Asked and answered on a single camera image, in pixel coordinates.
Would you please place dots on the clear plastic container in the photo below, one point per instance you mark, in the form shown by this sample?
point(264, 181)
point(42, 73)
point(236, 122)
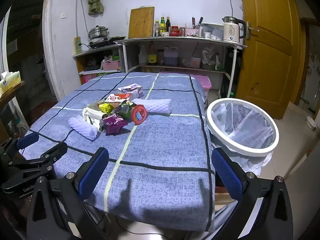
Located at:
point(213, 30)

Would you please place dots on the pink knife holder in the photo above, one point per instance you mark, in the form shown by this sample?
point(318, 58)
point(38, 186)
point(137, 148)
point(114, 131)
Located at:
point(193, 31)

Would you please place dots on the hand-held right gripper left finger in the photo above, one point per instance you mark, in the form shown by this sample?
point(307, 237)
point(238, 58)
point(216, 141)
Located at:
point(95, 172)

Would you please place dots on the white electric kettle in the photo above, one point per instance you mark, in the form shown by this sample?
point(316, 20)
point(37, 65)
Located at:
point(231, 31)

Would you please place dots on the white wall switch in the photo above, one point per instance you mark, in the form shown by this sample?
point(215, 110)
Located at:
point(63, 15)

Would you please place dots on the tissue box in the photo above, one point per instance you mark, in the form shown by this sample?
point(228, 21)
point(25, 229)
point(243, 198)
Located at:
point(11, 80)

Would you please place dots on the black induction cooker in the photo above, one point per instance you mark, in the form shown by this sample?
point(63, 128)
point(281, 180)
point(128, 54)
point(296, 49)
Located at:
point(100, 43)

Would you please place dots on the red and white carton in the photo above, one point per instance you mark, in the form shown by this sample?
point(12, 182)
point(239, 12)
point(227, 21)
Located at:
point(116, 97)

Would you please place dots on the white and green bag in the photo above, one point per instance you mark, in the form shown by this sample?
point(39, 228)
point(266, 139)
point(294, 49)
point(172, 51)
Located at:
point(91, 115)

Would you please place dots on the dark liquid jug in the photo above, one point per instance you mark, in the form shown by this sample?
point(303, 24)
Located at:
point(171, 56)

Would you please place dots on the white floor bowl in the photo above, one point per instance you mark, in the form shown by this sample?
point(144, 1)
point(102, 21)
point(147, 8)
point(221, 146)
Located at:
point(311, 123)

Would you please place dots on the pink plastic basket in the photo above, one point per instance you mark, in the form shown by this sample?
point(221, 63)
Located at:
point(111, 65)

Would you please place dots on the green snack wrapper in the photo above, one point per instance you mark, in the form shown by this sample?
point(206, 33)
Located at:
point(123, 110)

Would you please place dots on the red lidded round cup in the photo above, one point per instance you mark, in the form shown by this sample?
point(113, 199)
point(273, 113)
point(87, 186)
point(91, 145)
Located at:
point(139, 115)

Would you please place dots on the purple drink carton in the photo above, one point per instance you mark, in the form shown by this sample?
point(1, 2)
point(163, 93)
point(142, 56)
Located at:
point(131, 90)

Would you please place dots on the yellow foil wrapper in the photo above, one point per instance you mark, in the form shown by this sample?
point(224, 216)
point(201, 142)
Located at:
point(106, 108)

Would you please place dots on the clear seasoning bottle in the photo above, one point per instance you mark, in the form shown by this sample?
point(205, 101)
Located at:
point(156, 28)

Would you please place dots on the white spray bottle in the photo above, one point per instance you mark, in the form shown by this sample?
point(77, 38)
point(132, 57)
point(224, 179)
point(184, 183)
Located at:
point(142, 55)

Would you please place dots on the low wooden shelf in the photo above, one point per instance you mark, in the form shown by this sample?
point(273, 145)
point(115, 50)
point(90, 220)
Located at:
point(95, 50)

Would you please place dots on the yellow wooden door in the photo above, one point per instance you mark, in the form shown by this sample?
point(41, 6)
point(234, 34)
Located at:
point(270, 55)

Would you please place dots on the white rimmed waste bin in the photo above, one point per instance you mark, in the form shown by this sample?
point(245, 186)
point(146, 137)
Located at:
point(250, 153)

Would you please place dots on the bamboo cutting board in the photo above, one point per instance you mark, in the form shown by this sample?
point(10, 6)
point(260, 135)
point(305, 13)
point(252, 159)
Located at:
point(141, 22)

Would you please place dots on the yellow power strip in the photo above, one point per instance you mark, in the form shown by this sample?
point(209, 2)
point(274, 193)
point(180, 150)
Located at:
point(78, 45)

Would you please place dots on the pink lidded tub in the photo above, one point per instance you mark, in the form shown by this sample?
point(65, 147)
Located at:
point(195, 62)

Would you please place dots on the blue checked blanket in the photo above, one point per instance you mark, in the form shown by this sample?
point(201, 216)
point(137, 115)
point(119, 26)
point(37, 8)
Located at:
point(162, 142)

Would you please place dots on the soy sauce bottle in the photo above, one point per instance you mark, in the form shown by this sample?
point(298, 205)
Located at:
point(151, 56)

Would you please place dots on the dark sauce bottle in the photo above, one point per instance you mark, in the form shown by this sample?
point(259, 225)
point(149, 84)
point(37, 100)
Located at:
point(168, 23)

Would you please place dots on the crumpled plastic bags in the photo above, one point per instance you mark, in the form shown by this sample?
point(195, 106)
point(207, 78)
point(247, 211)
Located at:
point(210, 55)

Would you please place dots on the steel cooking pot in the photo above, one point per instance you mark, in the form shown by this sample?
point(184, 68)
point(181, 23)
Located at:
point(98, 32)

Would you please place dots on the red jar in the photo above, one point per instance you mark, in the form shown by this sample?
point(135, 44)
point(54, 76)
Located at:
point(174, 31)

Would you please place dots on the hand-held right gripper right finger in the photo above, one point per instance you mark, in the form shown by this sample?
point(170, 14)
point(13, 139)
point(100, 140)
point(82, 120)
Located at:
point(227, 175)

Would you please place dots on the green glass bottle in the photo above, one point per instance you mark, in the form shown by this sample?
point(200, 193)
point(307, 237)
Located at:
point(162, 25)

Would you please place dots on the white foam fruit net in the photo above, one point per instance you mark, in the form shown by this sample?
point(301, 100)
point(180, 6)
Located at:
point(156, 106)
point(82, 127)

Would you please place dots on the white metal shelf unit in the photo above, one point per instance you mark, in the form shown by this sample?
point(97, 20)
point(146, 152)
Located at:
point(175, 39)

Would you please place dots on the purple foil wrapper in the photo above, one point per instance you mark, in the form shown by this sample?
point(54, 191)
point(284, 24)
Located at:
point(113, 125)

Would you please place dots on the pink lidded storage box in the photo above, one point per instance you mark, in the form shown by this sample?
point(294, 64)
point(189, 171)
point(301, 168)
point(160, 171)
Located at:
point(202, 81)

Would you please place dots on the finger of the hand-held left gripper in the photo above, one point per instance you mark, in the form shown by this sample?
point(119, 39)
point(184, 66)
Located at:
point(56, 151)
point(27, 140)

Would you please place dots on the clear plastic bin liner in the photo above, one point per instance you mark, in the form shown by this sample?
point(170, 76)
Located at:
point(240, 122)

